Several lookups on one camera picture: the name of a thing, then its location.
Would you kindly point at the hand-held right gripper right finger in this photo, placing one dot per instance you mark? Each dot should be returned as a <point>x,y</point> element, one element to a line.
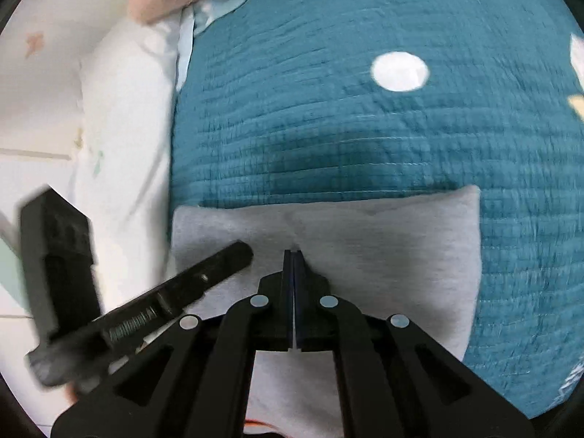
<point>303,292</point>

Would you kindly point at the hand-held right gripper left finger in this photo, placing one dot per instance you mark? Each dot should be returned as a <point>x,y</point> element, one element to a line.
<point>286,292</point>

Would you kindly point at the white pillow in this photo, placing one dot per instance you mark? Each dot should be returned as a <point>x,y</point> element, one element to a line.
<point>127,123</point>

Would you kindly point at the grey navy zip jacket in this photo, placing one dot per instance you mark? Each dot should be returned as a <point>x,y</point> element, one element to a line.
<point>388,260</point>

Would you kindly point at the light blue striped sheet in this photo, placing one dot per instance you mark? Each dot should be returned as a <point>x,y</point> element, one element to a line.
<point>214,7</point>

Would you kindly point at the teal quilted bed cover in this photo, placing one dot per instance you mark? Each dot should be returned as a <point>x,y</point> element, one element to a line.
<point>365,146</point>

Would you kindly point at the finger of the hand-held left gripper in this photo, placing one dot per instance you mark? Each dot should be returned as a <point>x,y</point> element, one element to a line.
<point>205,276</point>

